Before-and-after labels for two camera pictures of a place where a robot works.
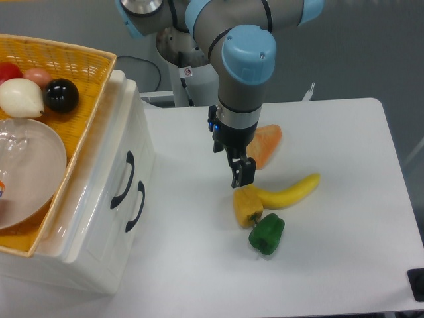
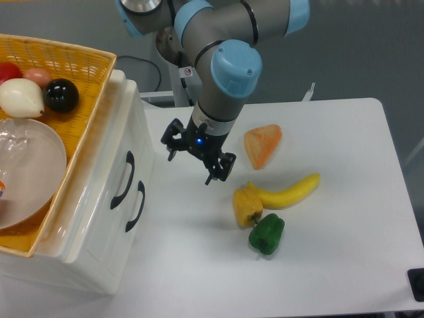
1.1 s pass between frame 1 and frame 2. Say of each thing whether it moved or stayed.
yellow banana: stayed
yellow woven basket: stayed
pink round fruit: stayed
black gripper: moved
